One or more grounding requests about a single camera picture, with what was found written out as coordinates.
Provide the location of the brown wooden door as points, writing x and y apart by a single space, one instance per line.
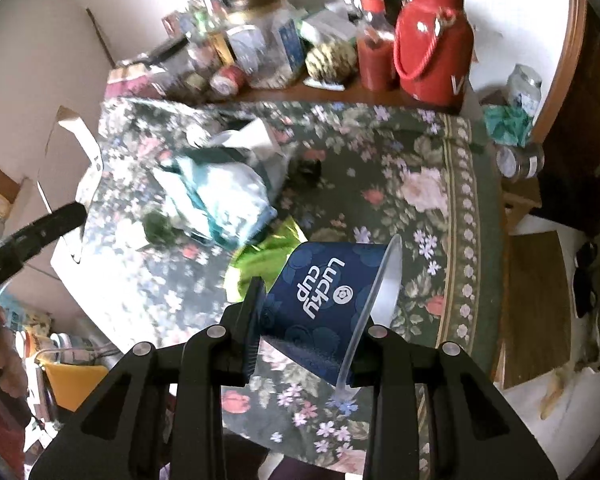
570 180

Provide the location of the green plastic bag bundle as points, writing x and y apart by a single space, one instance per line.
224 190

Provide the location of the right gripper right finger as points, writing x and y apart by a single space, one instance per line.
474 433

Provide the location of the wooden stool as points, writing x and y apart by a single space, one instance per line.
536 319

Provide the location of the floral green tablecloth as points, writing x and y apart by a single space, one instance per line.
386 171

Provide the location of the red thermos jug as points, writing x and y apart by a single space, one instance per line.
432 51

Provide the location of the small red can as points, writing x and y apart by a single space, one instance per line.
227 82

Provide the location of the person left hand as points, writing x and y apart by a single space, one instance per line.
13 376

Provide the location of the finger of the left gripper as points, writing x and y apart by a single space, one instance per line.
29 241

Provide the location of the green teal cloth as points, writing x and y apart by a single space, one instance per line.
507 125

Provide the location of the maroon patterned cloth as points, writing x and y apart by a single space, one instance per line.
132 80

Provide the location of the green wrapper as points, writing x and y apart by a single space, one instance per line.
264 260

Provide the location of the clear jar with gold lid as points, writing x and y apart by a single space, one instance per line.
266 45

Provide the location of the glass jar on side table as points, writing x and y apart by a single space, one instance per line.
523 89

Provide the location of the wooden table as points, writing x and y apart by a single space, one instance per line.
354 93

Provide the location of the red sauce bottle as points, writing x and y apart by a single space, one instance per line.
375 42

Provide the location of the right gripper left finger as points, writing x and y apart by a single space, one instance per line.
158 398

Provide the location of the blue lucky cup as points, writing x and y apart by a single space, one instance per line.
325 297

